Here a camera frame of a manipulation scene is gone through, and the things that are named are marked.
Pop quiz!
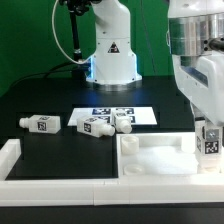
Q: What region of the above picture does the white marker sheet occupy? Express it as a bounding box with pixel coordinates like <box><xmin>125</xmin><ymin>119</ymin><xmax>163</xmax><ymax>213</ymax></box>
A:
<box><xmin>68</xmin><ymin>107</ymin><xmax>157</xmax><ymax>126</ymax></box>

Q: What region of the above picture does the white square table top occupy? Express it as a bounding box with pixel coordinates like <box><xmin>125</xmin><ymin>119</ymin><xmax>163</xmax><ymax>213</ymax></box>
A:
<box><xmin>116</xmin><ymin>132</ymin><xmax>224</xmax><ymax>184</ymax></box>

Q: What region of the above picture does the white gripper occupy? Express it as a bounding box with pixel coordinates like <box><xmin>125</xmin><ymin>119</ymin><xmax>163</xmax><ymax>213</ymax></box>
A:
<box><xmin>172</xmin><ymin>54</ymin><xmax>224</xmax><ymax>142</ymax></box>

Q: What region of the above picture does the white cable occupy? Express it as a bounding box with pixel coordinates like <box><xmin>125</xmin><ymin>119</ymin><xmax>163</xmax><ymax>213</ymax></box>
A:
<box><xmin>51</xmin><ymin>0</ymin><xmax>88</xmax><ymax>65</ymax></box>

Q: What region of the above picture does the white U-shaped fence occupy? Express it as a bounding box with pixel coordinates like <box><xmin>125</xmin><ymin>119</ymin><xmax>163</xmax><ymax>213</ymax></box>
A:
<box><xmin>0</xmin><ymin>139</ymin><xmax>224</xmax><ymax>207</ymax></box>

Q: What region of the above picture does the black camera stand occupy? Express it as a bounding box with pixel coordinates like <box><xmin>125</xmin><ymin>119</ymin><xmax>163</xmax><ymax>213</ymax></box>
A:
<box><xmin>59</xmin><ymin>0</ymin><xmax>92</xmax><ymax>81</ymax></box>

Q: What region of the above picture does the black cable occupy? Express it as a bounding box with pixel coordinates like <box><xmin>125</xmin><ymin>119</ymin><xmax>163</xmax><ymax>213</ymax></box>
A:
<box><xmin>9</xmin><ymin>61</ymin><xmax>81</xmax><ymax>89</ymax></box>

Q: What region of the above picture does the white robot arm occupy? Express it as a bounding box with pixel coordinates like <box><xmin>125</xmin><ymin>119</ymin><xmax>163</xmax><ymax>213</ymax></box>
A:
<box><xmin>87</xmin><ymin>0</ymin><xmax>224</xmax><ymax>142</ymax></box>

